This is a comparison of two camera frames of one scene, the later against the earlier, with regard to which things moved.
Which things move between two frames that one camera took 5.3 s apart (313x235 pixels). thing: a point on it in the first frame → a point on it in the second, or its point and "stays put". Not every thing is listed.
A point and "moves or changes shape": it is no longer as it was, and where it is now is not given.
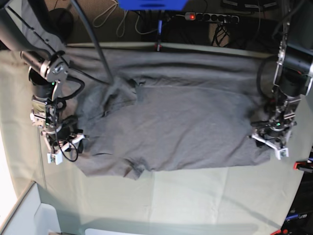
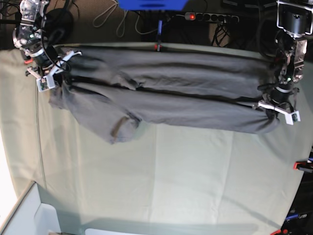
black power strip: x=211 y=17 stays put
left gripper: x=66 y=137 → x=42 y=58
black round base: x=59 y=22 stays put
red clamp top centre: x=159 y=46 stays put
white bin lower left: x=31 y=217 stays put
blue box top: x=152 y=5 stays put
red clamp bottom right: x=281 y=231 stays put
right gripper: x=275 y=132 → x=281 y=93
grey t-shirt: x=167 y=106 moves or changes shape
